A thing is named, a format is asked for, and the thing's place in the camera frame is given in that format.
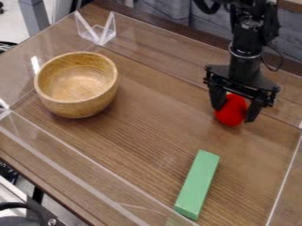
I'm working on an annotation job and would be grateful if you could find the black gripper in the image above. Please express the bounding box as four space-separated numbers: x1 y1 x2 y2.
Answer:
204 64 280 123

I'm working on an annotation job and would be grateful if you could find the red plush strawberry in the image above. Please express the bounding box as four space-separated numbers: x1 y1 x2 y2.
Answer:
215 94 247 127

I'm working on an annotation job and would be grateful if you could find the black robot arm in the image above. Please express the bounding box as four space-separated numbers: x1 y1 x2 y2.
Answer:
193 0 280 123

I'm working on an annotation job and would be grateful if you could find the green rectangular block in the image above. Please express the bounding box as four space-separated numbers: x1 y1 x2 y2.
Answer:
173 150 219 221

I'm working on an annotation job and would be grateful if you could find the wooden bowl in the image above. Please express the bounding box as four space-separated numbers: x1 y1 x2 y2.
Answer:
34 51 119 118

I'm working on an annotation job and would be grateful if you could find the clear acrylic corner bracket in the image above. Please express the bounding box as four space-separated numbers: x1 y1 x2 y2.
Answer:
75 11 116 46

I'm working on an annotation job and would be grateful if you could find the clear acrylic front wall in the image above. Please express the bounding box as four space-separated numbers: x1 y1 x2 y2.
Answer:
0 102 196 226

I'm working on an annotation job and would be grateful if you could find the grey post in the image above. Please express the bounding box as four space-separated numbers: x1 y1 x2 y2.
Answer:
17 0 50 36

